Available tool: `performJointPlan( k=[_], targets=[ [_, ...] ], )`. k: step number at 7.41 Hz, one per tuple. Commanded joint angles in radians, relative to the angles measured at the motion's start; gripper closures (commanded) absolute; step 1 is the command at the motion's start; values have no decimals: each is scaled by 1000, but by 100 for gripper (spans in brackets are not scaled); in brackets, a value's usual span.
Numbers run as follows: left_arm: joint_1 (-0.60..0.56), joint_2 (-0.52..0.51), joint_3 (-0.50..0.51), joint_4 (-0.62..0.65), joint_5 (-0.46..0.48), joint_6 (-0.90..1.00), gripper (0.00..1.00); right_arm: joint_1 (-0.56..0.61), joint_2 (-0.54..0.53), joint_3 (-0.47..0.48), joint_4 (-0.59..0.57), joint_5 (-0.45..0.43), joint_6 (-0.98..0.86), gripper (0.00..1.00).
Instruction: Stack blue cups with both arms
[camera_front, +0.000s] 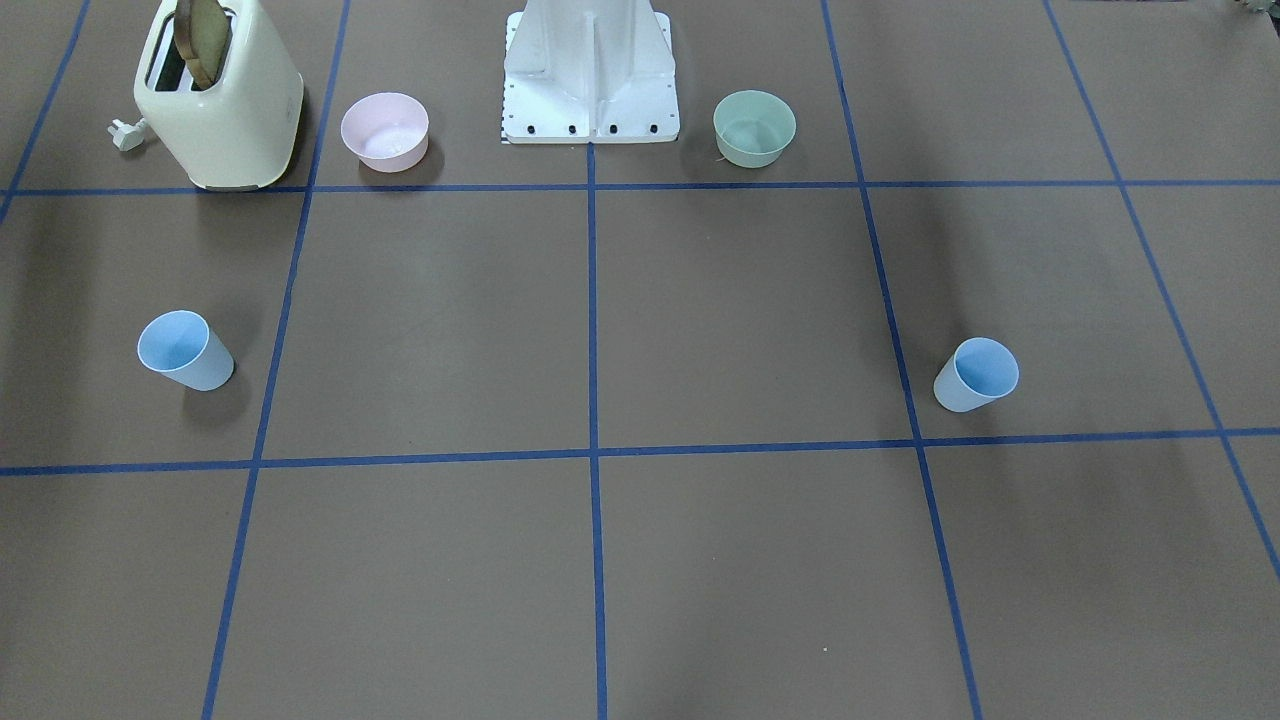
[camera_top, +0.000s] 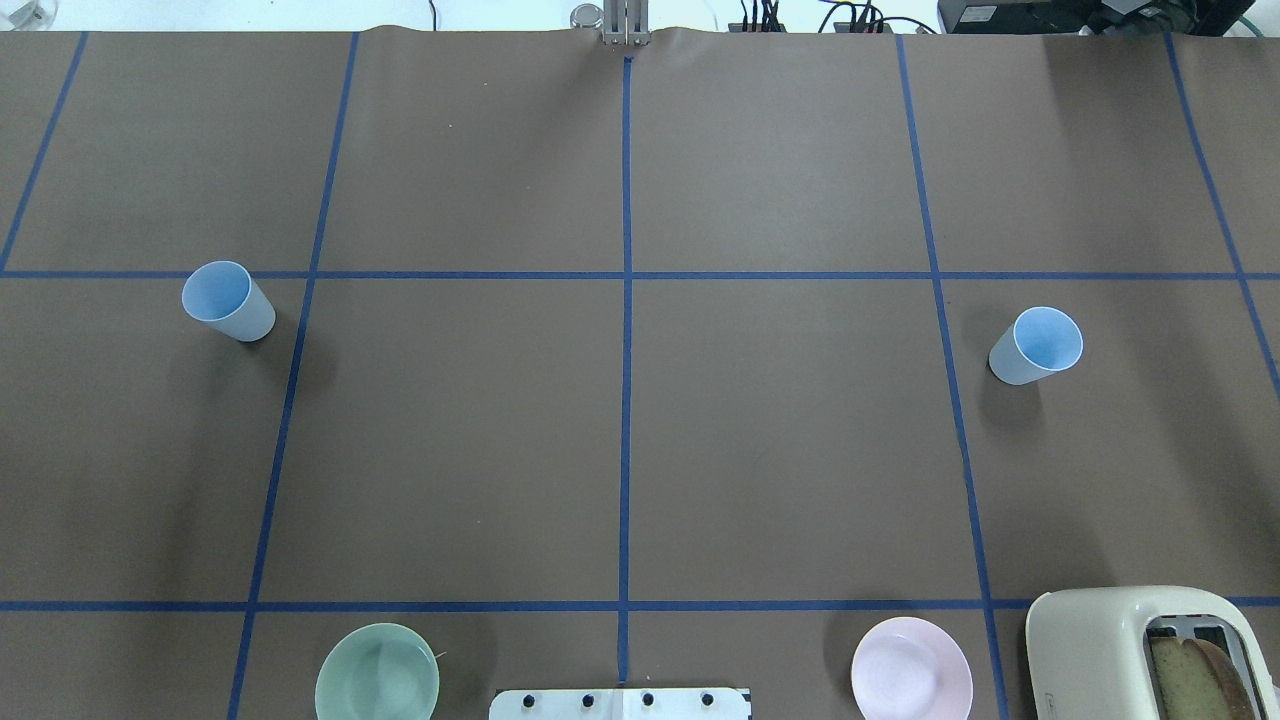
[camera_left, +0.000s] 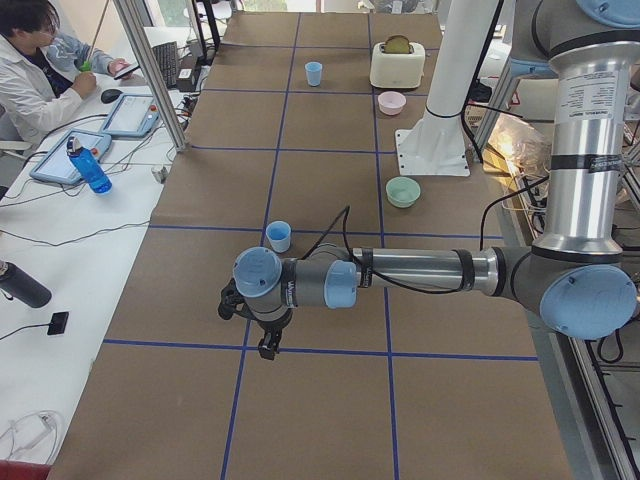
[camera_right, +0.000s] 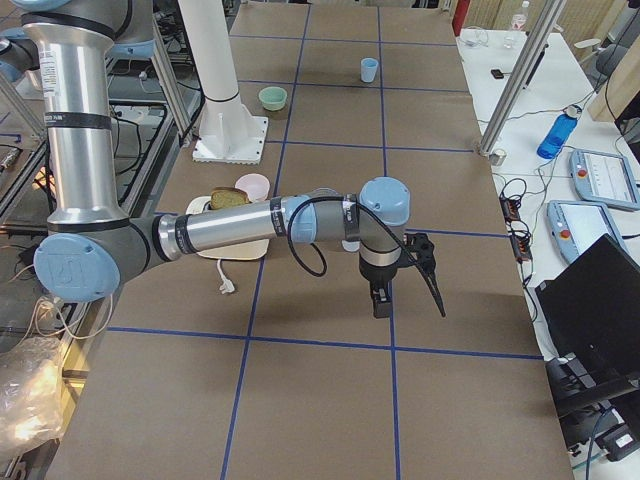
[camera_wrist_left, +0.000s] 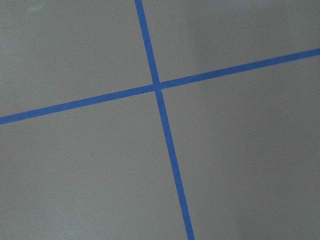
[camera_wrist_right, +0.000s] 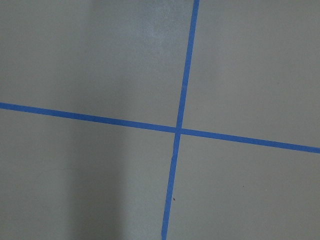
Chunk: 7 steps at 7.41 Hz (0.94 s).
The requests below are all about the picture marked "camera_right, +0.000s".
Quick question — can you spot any white toaster plug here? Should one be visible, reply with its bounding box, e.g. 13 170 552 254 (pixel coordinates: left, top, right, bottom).
216 259 236 295

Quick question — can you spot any teach pendant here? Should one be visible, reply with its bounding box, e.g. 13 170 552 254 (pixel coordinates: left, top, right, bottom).
569 149 639 211
546 200 627 264

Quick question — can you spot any green plastic bowl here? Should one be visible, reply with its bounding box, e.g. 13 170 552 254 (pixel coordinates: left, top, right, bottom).
258 86 288 111

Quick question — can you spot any pink plastic bowl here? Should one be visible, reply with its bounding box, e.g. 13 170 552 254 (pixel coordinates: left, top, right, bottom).
234 173 271 203

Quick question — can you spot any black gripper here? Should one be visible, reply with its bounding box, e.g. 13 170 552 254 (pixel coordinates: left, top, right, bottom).
359 259 398 319

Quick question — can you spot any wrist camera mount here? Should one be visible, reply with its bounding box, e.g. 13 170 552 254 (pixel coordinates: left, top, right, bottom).
399 233 446 318

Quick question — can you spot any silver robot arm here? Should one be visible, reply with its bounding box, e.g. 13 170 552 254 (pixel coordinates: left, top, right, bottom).
19 1 411 318

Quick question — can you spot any near teach pendant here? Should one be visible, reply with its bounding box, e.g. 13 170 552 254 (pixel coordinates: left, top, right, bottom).
546 200 627 264

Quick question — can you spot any aluminium frame post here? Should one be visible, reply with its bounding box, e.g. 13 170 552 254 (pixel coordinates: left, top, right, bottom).
477 0 566 166

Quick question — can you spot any cream toaster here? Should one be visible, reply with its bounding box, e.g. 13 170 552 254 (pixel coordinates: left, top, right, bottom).
185 196 269 261

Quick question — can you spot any far teach pendant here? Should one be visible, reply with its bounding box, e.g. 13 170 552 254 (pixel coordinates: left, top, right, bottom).
569 149 639 211

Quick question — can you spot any light blue cup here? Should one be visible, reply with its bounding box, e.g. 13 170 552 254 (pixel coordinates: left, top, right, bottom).
360 58 379 84

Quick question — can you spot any toast slice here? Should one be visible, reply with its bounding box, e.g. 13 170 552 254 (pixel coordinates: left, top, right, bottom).
209 187 251 210

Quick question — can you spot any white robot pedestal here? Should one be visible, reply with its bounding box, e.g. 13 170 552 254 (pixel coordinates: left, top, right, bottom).
179 0 269 164

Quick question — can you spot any blue water bottle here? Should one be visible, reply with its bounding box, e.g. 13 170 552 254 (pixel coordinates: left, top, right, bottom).
536 104 583 160

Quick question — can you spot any black laptop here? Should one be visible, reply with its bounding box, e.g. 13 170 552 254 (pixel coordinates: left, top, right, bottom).
535 235 639 375

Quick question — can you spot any crumpled clear plastic bag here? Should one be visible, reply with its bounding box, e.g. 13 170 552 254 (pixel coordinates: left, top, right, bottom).
1 336 63 459

